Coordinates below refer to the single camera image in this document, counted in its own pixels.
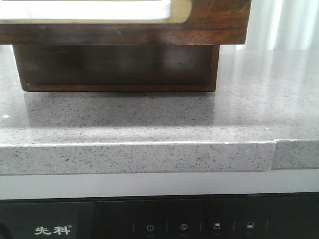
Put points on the black appliance control panel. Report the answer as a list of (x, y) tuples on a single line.
[(239, 216)]

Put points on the dark wooden drawer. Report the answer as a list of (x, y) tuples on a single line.
[(210, 22), (116, 65)]

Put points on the dark wooden drawer cabinet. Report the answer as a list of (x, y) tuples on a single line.
[(207, 87)]

